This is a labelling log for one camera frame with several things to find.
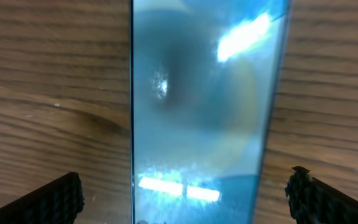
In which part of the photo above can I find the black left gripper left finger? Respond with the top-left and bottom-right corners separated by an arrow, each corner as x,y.
0,172 -> 85,224

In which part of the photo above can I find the Samsung Galaxy smartphone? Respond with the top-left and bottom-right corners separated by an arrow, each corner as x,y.
130,0 -> 290,224

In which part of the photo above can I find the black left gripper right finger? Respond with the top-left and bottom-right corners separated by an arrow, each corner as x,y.
285,166 -> 358,224

